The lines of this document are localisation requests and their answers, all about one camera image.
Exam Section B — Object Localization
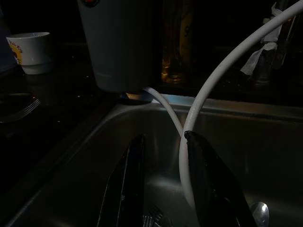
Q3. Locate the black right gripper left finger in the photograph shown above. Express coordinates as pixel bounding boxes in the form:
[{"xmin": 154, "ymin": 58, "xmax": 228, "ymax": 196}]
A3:
[{"xmin": 97, "ymin": 133, "xmax": 146, "ymax": 227}]

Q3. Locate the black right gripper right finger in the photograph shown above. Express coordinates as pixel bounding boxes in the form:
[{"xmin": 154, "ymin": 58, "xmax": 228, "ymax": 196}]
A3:
[{"xmin": 184, "ymin": 129, "xmax": 258, "ymax": 227}]

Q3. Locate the silver fork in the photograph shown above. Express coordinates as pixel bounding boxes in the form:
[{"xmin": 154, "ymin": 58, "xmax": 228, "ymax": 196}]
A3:
[
  {"xmin": 142, "ymin": 204, "xmax": 171, "ymax": 227},
  {"xmin": 0, "ymin": 98, "xmax": 42, "ymax": 123}
]

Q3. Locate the silver spoon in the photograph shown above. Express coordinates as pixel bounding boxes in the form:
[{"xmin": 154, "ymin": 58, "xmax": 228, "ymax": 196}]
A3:
[{"xmin": 250, "ymin": 201, "xmax": 270, "ymax": 227}]

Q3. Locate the stainless steel sink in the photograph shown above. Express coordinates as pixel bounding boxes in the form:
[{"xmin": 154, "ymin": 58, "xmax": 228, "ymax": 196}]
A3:
[{"xmin": 4, "ymin": 94, "xmax": 303, "ymax": 227}]

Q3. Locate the black gooseneck faucet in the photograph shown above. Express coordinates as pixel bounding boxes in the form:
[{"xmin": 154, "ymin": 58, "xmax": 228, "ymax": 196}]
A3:
[{"xmin": 240, "ymin": 0, "xmax": 303, "ymax": 86}]

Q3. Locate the yellow oil bottle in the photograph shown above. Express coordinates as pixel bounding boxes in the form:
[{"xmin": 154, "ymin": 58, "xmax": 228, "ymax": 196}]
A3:
[{"xmin": 162, "ymin": 0, "xmax": 194, "ymax": 85}]

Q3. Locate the grey water filter canister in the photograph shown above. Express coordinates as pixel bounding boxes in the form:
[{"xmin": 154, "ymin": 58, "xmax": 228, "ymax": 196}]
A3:
[{"xmin": 77, "ymin": 0, "xmax": 164, "ymax": 93}]

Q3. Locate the white printed cup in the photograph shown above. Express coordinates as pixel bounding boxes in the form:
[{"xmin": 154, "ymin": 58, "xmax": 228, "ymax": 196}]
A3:
[{"xmin": 6, "ymin": 32, "xmax": 54, "ymax": 75}]

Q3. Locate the thin white hose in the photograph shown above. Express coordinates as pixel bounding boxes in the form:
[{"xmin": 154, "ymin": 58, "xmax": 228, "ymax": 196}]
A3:
[{"xmin": 143, "ymin": 87, "xmax": 185, "ymax": 139}]

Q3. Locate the thick white hose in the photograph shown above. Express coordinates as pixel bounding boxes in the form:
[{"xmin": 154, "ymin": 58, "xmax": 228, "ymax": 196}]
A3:
[{"xmin": 178, "ymin": 0, "xmax": 303, "ymax": 210}]

